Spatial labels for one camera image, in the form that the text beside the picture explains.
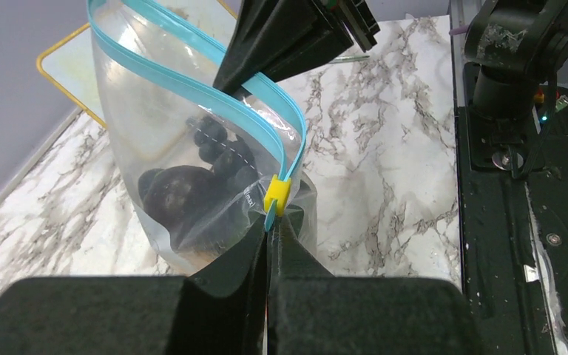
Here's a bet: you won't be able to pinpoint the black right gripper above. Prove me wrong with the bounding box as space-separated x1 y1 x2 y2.
213 0 380 95

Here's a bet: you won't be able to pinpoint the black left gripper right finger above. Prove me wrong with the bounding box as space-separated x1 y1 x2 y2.
267 217 484 354

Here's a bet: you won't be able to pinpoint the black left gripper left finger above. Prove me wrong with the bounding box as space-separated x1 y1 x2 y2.
0 218 268 354

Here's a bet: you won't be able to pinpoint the clear zip top bag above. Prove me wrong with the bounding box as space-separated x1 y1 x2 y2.
87 1 317 274

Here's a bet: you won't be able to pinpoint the dark purple toy grapes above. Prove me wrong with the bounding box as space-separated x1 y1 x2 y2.
187 115 260 194

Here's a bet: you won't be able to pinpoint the green marker pen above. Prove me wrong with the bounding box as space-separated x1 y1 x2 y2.
328 55 370 64

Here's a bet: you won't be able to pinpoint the yellow framed whiteboard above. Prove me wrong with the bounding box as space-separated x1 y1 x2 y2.
35 0 238 129

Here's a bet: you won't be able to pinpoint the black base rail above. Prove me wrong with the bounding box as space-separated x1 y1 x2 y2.
456 103 568 354

